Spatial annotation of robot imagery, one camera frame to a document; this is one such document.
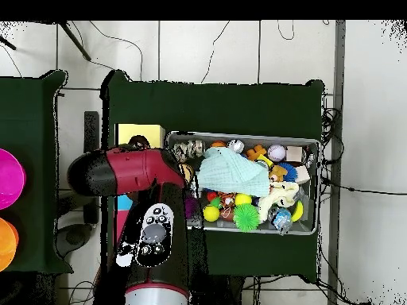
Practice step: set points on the mint green waffle cloth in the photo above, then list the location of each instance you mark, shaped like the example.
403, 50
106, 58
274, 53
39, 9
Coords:
232, 173

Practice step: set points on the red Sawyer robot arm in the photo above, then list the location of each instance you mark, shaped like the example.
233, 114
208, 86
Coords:
136, 168

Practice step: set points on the wooden box three holes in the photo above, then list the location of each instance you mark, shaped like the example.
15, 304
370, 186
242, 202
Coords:
152, 132

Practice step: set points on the shallow silver mesh bin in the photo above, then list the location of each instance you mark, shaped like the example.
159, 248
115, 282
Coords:
306, 222

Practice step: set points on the toy hamburger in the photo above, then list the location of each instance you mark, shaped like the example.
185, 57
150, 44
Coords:
188, 173

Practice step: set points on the silver drink can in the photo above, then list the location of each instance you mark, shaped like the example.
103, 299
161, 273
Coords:
236, 146

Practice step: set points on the purple spiky ball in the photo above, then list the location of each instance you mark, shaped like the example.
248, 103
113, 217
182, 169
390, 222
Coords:
191, 206

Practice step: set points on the yellow smiley ball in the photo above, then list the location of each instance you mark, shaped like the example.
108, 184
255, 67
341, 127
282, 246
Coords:
211, 213

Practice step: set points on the dark green table cloth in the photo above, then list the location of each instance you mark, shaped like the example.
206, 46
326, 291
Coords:
222, 108
28, 127

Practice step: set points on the green koosh ball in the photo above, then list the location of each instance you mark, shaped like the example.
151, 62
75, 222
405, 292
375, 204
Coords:
246, 217

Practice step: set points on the white baseball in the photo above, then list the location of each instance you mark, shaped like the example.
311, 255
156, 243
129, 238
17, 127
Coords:
276, 152

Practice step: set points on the blue koosh ball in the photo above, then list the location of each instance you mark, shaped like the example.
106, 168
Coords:
290, 171

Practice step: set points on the crushed plastic water bottle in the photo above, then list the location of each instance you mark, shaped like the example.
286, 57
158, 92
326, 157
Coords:
281, 219

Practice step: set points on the black upright panel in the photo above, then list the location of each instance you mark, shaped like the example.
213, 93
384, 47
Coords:
91, 122

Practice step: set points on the grey stand foot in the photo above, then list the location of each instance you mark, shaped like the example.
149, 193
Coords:
74, 236

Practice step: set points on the grey floor strip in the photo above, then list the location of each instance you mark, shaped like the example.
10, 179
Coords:
337, 95

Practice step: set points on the black tripod leg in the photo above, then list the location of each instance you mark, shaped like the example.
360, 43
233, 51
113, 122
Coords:
74, 39
8, 43

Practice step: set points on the pink round disc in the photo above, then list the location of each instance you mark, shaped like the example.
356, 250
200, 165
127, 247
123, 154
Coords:
9, 178

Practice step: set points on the orange round disc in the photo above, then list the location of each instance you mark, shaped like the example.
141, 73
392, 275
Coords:
6, 244

